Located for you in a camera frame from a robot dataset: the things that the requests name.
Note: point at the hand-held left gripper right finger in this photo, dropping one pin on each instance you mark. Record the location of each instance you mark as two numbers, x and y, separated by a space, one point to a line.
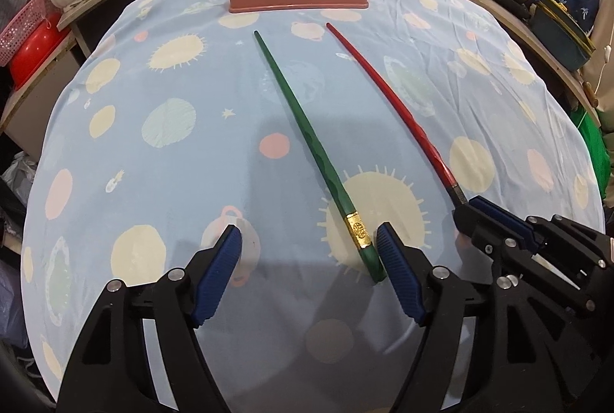
398 269

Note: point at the red chopstick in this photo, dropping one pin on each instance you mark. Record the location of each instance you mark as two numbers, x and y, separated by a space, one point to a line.
415 125

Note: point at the green bag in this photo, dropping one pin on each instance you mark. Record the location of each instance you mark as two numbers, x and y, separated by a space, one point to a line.
597 149

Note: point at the grey plastic bag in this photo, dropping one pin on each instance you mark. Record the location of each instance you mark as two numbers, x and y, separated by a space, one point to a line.
19 173

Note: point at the beige cabinet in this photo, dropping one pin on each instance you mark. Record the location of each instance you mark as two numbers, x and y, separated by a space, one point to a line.
48 96

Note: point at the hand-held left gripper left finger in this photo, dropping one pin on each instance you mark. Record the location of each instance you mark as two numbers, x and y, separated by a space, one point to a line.
216 279

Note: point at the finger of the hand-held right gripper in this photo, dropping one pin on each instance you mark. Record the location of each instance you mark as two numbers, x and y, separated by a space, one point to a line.
508 221
479 233

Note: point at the beige curtain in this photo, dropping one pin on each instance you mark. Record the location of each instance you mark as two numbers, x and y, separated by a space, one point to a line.
605 72

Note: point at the pink plastic basket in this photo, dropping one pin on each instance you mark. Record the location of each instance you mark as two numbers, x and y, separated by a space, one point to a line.
24 24

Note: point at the red plastic basin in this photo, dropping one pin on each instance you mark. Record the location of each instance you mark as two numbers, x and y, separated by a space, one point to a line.
36 53

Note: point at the green lunch box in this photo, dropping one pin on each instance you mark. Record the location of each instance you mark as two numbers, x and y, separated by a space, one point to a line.
561 39

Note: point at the green chopstick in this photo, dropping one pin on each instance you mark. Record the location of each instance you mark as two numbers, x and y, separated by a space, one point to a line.
358 234

